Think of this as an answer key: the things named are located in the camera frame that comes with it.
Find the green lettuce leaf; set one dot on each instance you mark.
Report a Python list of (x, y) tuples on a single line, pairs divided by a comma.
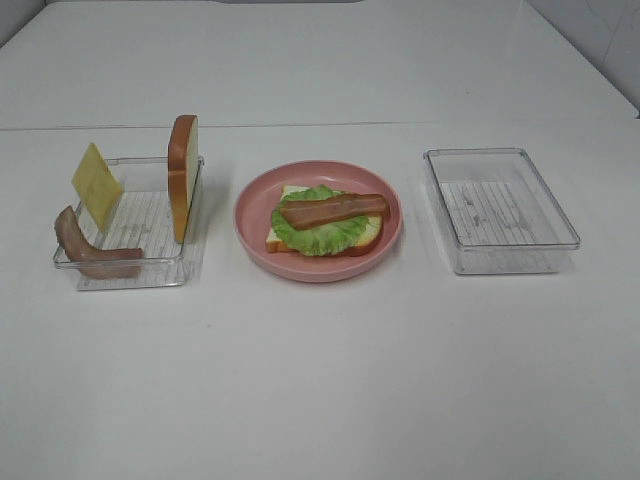
[(320, 240)]

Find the reddish brown bacon strip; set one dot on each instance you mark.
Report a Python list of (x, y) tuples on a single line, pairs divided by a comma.
[(306, 214)]

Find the white bread slice brown crust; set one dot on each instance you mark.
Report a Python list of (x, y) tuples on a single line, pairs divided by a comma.
[(372, 235)]

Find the pale pink bacon strip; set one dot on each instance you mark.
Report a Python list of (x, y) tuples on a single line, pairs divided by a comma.
[(78, 249)]

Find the pink round plate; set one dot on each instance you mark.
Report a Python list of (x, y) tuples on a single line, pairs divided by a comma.
[(252, 219)]

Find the upright bread slice left tray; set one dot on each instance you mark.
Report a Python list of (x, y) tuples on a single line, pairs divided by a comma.
[(182, 164)]

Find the left clear plastic tray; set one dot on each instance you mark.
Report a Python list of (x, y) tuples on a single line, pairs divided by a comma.
[(143, 219)]

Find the clear plastic tray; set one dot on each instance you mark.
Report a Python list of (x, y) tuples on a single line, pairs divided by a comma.
[(143, 219), (496, 214)]

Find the right clear plastic tray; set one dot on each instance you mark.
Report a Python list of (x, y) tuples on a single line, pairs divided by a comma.
[(496, 214)]

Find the yellow cheese slice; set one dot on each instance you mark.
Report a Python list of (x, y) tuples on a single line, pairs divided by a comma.
[(96, 186)]

